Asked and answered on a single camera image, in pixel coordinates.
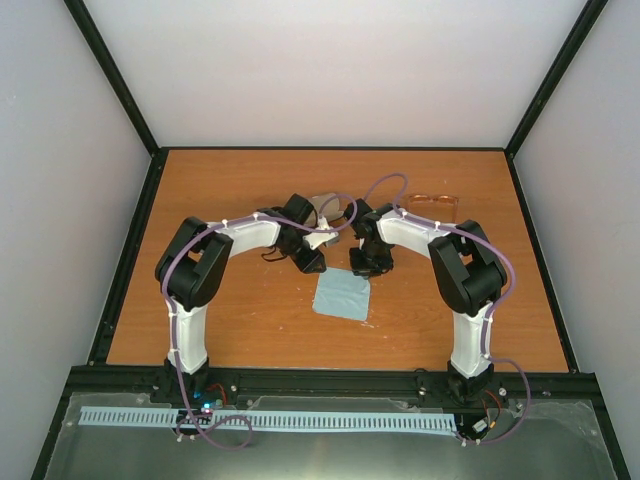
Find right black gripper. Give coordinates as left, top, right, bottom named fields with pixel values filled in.
left=349, top=242, right=393, bottom=280

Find light blue cleaning cloth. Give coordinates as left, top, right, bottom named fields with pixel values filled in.
left=312, top=267, right=371, bottom=322

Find brown striped glasses case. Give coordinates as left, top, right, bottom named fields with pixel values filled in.
left=308, top=192, right=344, bottom=223

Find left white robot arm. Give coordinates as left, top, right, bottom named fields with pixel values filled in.
left=155, top=195, right=338, bottom=403

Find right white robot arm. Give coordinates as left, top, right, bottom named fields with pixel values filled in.
left=343, top=199, right=507, bottom=404

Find orange tinted sunglasses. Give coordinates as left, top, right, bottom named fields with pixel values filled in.
left=401, top=193, right=459, bottom=223

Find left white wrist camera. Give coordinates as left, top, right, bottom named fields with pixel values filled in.
left=304, top=216, right=339, bottom=250

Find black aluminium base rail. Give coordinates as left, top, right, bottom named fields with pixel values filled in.
left=64, top=364, right=599, bottom=409

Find light blue slotted cable duct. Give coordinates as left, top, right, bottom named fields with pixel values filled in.
left=78, top=406, right=457, bottom=436

